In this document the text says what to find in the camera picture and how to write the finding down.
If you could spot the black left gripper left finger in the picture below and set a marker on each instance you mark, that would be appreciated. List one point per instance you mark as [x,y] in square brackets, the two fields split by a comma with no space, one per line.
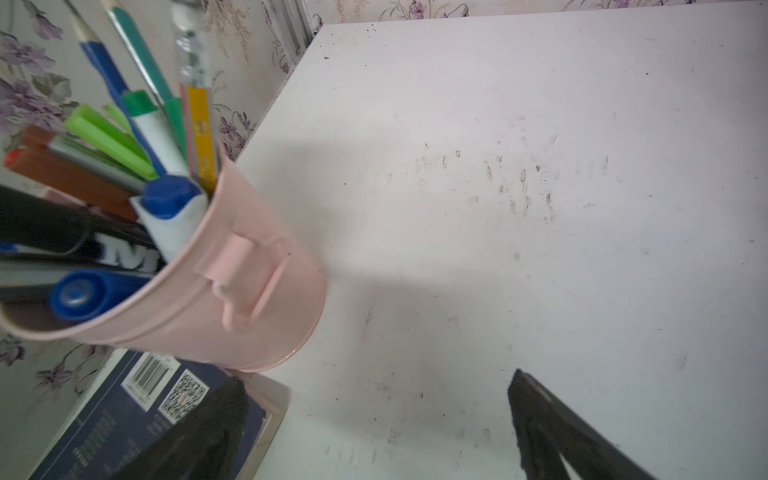
[203,445]

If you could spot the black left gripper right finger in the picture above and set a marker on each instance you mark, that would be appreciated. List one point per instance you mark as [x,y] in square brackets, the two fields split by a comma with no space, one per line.
[550,435]

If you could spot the dark blue card booklet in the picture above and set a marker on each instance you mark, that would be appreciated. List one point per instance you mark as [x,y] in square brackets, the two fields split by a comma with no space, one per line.
[142,397]

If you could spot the pink pen cup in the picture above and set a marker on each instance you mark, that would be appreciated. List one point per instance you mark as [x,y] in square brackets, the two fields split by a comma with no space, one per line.
[242,295]

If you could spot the blue capped marker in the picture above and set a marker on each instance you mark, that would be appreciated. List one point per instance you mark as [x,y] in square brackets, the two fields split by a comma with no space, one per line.
[86,294]

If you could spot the white marker blue cap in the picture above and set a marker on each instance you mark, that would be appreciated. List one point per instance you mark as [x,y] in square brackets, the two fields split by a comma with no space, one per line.
[170,209]

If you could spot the black marker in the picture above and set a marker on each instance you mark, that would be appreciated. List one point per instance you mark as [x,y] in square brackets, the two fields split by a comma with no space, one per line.
[33,222]

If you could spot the brown red marker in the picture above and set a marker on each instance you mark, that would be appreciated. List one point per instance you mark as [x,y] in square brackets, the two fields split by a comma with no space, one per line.
[42,166]

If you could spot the green pencil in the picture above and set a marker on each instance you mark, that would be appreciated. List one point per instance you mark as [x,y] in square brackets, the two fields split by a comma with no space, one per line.
[144,60]

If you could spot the white marker green cap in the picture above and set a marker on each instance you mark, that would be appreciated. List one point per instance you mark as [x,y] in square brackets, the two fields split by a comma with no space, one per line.
[156,132]

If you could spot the lime green highlighter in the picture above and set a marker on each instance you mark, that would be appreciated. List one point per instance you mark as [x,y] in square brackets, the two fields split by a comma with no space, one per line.
[87,124]

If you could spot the yellow clear pen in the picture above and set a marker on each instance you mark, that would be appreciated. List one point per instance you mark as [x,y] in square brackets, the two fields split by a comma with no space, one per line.
[195,77]

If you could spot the blue pencil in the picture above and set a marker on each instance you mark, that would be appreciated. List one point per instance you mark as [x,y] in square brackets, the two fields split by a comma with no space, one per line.
[101,60]

